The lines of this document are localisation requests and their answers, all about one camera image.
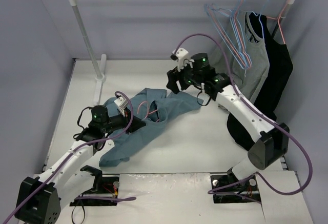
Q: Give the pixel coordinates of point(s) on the pink hanger at rack end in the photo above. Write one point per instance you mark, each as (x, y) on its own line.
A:
(281, 16)

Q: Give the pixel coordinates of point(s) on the blue hanger holding tank top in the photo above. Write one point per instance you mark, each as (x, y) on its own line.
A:
(259, 15)

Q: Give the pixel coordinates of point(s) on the blue t shirt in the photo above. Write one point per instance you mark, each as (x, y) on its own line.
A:
(169, 106)

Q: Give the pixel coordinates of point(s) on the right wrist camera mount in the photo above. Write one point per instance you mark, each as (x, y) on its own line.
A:
(183, 59)

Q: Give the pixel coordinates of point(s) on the black tank top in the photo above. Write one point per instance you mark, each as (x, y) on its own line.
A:
(269, 96)

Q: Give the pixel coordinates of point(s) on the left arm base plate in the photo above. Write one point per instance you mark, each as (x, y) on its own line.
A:
(106, 187)

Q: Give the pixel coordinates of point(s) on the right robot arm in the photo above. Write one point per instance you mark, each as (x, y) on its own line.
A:
(269, 142)

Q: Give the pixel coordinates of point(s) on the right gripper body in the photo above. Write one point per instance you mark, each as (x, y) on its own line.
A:
(178, 78)

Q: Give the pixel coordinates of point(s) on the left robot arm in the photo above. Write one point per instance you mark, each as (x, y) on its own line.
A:
(41, 199)

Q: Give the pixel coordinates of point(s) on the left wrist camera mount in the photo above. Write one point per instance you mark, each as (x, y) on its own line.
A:
(122, 104)

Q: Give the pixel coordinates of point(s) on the grey sweatshirt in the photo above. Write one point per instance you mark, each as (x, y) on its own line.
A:
(248, 81)

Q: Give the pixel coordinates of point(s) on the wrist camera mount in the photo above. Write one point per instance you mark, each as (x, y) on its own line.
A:
(122, 104)
(183, 59)

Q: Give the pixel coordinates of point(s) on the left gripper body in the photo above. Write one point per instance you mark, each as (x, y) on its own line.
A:
(129, 122)

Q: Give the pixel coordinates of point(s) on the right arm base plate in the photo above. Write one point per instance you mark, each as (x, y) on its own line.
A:
(245, 192)

